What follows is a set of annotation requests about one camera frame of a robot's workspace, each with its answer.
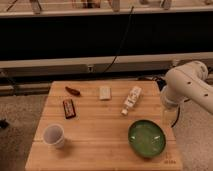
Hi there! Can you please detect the black hanging cable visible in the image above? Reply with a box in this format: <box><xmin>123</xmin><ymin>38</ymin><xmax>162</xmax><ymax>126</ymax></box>
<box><xmin>101</xmin><ymin>5</ymin><xmax>135</xmax><ymax>74</ymax></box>

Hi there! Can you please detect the small brown red object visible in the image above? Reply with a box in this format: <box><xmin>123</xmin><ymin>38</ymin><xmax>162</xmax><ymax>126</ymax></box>
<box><xmin>65</xmin><ymin>87</ymin><xmax>81</xmax><ymax>96</ymax></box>

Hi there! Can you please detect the green bowl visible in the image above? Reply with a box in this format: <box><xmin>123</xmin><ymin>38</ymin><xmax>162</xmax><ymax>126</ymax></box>
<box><xmin>128</xmin><ymin>120</ymin><xmax>166</xmax><ymax>158</ymax></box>

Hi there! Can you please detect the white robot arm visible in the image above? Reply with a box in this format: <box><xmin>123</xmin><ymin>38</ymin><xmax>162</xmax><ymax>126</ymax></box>
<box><xmin>160</xmin><ymin>61</ymin><xmax>213</xmax><ymax>115</ymax></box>

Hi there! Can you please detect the white paper cup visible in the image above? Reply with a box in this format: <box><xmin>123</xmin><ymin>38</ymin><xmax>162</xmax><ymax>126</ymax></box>
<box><xmin>42</xmin><ymin>124</ymin><xmax>65</xmax><ymax>149</ymax></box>

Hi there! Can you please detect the wooden table board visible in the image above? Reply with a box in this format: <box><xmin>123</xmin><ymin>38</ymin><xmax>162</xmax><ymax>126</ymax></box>
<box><xmin>25</xmin><ymin>81</ymin><xmax>183</xmax><ymax>171</ymax></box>

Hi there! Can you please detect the white plastic bottle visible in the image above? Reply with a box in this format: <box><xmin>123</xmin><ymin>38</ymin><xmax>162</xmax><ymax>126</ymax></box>
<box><xmin>121</xmin><ymin>86</ymin><xmax>142</xmax><ymax>116</ymax></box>

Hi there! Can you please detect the dark candy bar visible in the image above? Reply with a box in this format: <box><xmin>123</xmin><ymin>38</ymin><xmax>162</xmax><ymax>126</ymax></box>
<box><xmin>63</xmin><ymin>99</ymin><xmax>76</xmax><ymax>119</ymax></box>

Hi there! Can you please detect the white soap bar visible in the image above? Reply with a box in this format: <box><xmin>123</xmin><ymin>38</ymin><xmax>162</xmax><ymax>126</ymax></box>
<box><xmin>99</xmin><ymin>86</ymin><xmax>111</xmax><ymax>100</ymax></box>

